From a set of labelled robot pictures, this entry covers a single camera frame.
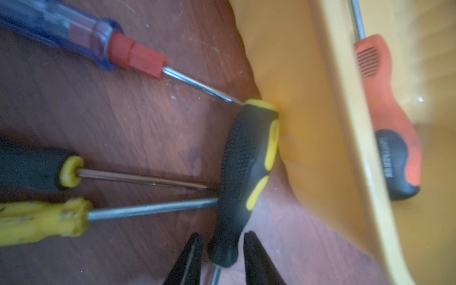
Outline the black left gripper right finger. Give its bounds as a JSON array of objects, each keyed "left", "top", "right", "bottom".
[{"left": 243, "top": 231, "right": 286, "bottom": 285}]

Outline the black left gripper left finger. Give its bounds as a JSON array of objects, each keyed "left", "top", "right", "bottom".
[{"left": 164, "top": 233, "right": 203, "bottom": 285}]

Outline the black yellow stubby screwdriver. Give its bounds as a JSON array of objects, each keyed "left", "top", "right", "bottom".
[{"left": 207, "top": 99, "right": 279, "bottom": 285}]

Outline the orange black long screwdriver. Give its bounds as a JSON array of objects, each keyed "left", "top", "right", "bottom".
[{"left": 350, "top": 1, "right": 422, "bottom": 201}]

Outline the blue transparent red screwdriver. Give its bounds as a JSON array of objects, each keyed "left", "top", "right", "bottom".
[{"left": 1, "top": 1, "right": 243, "bottom": 106}]

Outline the black yellow dotted screwdriver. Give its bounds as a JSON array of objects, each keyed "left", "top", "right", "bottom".
[{"left": 1, "top": 140, "right": 219, "bottom": 192}]

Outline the yellow plastic storage box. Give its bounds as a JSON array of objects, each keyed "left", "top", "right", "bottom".
[{"left": 231, "top": 1, "right": 456, "bottom": 285}]

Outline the yellow handled screwdriver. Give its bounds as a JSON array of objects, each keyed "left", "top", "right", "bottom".
[{"left": 1, "top": 197, "right": 218, "bottom": 247}]

